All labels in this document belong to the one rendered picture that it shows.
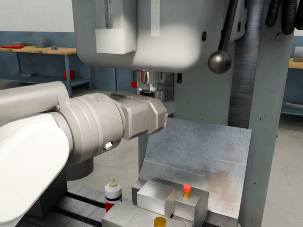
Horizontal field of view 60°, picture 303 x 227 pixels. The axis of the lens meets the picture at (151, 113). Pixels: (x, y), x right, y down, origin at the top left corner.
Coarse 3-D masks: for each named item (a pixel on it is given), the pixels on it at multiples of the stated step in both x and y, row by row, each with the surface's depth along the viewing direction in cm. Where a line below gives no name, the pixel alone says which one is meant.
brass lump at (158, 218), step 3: (156, 219) 47; (159, 219) 47; (162, 219) 47; (165, 219) 47; (156, 222) 46; (159, 222) 46; (162, 222) 46; (165, 222) 46; (156, 225) 46; (159, 225) 45; (162, 225) 45; (165, 225) 46
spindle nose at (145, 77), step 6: (138, 72) 45; (144, 72) 43; (150, 72) 43; (156, 72) 43; (162, 72) 44; (138, 78) 45; (144, 78) 44; (150, 78) 43; (156, 78) 43; (162, 78) 44
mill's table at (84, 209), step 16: (80, 192) 75; (96, 192) 75; (64, 208) 69; (80, 208) 69; (96, 208) 69; (16, 224) 63; (32, 224) 65; (48, 224) 63; (64, 224) 63; (80, 224) 63; (96, 224) 65; (208, 224) 63
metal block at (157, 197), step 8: (152, 184) 54; (160, 184) 54; (144, 192) 52; (152, 192) 52; (160, 192) 52; (168, 192) 52; (144, 200) 51; (152, 200) 50; (160, 200) 50; (168, 200) 51; (144, 208) 52; (152, 208) 51; (160, 208) 50; (168, 208) 52; (168, 216) 52
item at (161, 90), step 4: (140, 88) 46; (144, 88) 46; (156, 88) 46; (160, 88) 46; (164, 88) 46; (140, 92) 45; (144, 92) 44; (148, 92) 44; (152, 92) 44; (156, 92) 44; (160, 92) 45; (164, 92) 45
